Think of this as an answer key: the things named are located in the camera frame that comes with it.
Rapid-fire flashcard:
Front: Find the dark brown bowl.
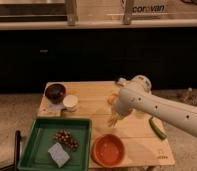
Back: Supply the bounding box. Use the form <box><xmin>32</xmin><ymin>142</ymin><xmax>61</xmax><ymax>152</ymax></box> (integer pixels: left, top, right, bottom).
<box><xmin>45</xmin><ymin>83</ymin><xmax>66</xmax><ymax>104</ymax></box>

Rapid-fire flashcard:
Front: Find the grey sponge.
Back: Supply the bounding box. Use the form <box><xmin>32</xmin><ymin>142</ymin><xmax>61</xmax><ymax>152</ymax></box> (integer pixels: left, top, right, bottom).
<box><xmin>48</xmin><ymin>143</ymin><xmax>70</xmax><ymax>168</ymax></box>

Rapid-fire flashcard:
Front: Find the green tray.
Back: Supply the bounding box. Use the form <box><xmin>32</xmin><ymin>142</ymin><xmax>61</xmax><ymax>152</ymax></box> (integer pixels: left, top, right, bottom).
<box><xmin>17</xmin><ymin>117</ymin><xmax>92</xmax><ymax>171</ymax></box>

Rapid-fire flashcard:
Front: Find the wooden board table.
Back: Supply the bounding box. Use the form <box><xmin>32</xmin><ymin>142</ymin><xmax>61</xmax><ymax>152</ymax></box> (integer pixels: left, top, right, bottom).
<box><xmin>38</xmin><ymin>81</ymin><xmax>175</xmax><ymax>171</ymax></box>

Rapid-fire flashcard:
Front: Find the yellow banana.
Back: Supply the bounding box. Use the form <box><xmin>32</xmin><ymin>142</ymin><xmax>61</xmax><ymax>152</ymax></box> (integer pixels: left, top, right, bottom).
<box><xmin>108</xmin><ymin>112</ymin><xmax>123</xmax><ymax>127</ymax></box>

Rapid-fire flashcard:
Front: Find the green cucumber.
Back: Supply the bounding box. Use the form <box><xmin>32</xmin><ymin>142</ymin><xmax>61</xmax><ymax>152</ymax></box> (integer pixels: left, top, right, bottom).
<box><xmin>149</xmin><ymin>118</ymin><xmax>167</xmax><ymax>140</ymax></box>

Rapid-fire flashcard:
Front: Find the white cup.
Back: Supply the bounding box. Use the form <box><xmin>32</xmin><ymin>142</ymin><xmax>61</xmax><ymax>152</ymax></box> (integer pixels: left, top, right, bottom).
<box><xmin>63</xmin><ymin>95</ymin><xmax>78</xmax><ymax>111</ymax></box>

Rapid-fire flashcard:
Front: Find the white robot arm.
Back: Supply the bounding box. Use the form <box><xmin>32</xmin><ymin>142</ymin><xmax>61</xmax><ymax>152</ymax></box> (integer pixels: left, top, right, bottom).
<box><xmin>113</xmin><ymin>75</ymin><xmax>197</xmax><ymax>137</ymax></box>

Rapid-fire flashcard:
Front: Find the red bowl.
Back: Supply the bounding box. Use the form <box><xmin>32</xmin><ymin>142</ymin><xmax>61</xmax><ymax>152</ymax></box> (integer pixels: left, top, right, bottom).
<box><xmin>91</xmin><ymin>134</ymin><xmax>125</xmax><ymax>168</ymax></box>

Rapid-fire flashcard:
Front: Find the black chair back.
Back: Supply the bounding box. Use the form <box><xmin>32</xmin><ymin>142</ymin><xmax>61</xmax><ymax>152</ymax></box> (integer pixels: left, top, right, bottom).
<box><xmin>0</xmin><ymin>130</ymin><xmax>22</xmax><ymax>171</ymax></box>

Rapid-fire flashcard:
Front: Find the red apple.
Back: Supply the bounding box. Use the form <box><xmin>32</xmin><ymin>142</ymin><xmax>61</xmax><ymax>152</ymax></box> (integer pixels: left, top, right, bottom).
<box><xmin>107</xmin><ymin>93</ymin><xmax>118</xmax><ymax>105</ymax></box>

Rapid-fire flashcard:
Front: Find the red grapes bunch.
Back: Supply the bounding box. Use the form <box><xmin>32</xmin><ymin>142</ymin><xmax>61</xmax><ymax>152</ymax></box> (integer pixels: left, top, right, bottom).
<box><xmin>54</xmin><ymin>130</ymin><xmax>78</xmax><ymax>151</ymax></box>

